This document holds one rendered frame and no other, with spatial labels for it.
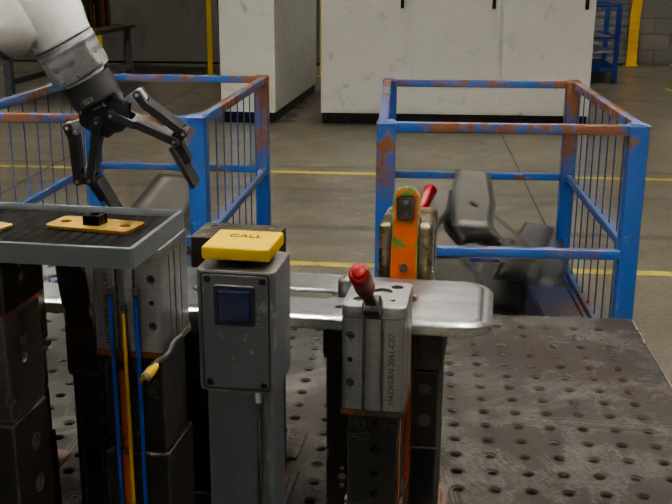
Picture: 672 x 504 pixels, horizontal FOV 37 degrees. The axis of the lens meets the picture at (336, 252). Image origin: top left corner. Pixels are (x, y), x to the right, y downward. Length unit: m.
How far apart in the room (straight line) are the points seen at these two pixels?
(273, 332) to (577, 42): 8.37
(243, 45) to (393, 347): 8.18
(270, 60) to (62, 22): 7.67
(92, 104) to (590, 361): 0.99
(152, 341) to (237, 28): 8.13
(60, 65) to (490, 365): 0.90
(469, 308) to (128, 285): 0.40
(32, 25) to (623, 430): 1.06
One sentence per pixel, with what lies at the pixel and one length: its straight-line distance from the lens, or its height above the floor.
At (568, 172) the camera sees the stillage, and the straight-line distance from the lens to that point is 4.21.
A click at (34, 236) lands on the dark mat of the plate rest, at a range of 0.92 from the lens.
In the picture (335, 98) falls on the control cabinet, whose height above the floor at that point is 0.23.
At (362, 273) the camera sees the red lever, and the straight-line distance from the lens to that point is 0.88.
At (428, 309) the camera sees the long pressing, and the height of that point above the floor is 1.00.
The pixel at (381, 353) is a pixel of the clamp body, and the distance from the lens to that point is 1.03.
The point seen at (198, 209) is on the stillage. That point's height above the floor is 0.66.
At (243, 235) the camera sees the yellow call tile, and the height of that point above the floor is 1.16.
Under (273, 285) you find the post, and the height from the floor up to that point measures 1.13.
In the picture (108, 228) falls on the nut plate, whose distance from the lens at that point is 0.91.
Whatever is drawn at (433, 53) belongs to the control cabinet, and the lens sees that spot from 9.04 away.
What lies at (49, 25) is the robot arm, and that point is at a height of 1.31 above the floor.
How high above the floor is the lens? 1.39
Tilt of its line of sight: 16 degrees down
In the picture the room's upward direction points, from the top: straight up
